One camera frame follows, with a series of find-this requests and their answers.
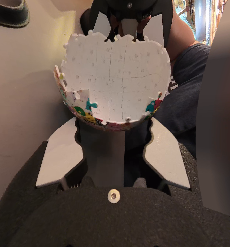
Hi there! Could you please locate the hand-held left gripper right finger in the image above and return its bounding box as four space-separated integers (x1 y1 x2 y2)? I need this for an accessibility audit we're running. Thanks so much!
142 117 191 191

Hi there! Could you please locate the person's right forearm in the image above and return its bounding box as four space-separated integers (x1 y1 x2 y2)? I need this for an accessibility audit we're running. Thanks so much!
164 0 202 63

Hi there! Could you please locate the black ball stand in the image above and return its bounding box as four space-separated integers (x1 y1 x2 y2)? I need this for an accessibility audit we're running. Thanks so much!
0 0 30 29

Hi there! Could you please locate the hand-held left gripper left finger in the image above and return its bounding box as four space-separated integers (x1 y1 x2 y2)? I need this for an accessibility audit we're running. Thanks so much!
35 117 88 191

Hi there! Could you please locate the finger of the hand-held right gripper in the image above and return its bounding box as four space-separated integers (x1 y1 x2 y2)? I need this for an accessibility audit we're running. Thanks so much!
93 12 115 42
133 14 165 47

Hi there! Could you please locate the partly built puzzle ball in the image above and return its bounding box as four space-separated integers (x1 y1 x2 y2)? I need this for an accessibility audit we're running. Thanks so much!
53 30 172 132

